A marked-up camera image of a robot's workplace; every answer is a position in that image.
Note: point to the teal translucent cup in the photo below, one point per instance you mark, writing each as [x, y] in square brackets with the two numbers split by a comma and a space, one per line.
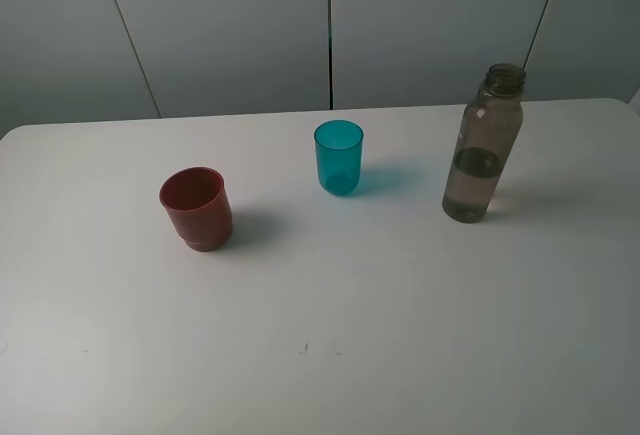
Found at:
[338, 149]

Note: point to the smoky transparent water bottle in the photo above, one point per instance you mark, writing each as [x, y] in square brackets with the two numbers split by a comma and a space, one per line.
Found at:
[489, 128]

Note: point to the red plastic cup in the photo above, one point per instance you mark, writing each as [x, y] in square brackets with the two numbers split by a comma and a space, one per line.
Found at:
[197, 204]

